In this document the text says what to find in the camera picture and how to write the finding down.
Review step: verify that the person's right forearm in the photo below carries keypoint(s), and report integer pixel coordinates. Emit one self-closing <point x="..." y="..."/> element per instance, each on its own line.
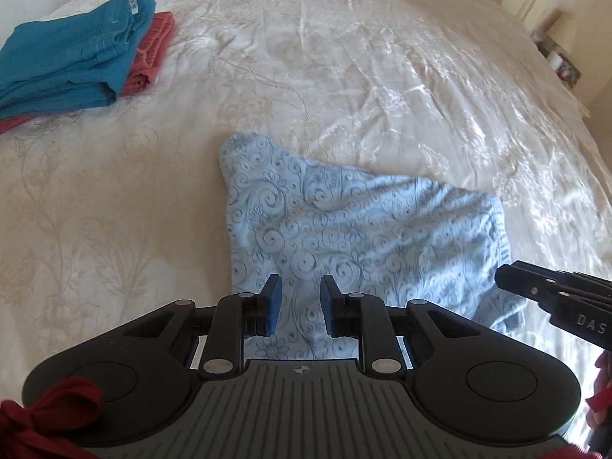
<point x="604" y="373"/>

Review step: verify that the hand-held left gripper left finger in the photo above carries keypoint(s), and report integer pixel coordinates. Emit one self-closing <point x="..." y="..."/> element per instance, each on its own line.
<point x="273" y="306"/>

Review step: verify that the small white cup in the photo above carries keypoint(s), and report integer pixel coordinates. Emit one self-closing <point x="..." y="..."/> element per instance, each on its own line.
<point x="555" y="60"/>

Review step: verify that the folded teal pants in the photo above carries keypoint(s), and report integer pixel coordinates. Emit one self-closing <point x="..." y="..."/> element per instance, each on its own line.
<point x="62" y="57"/>

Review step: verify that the light blue patterned pants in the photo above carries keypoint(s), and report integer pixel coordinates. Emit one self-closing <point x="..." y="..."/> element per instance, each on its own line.
<point x="334" y="229"/>

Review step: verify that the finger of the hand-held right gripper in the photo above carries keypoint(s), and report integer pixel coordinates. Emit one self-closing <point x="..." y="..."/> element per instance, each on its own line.
<point x="526" y="284"/>

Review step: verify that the cream floral bedspread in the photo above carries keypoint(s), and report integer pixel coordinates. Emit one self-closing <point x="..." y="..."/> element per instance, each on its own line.
<point x="334" y="57"/>

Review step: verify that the folded coral pants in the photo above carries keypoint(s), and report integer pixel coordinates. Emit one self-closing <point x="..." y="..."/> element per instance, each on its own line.
<point x="154" y="48"/>

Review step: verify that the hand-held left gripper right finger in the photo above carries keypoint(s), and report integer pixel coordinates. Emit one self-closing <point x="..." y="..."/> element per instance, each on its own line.
<point x="328" y="306"/>

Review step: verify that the cream wooden nightstand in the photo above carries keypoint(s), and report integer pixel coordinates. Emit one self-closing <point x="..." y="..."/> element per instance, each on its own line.
<point x="584" y="100"/>

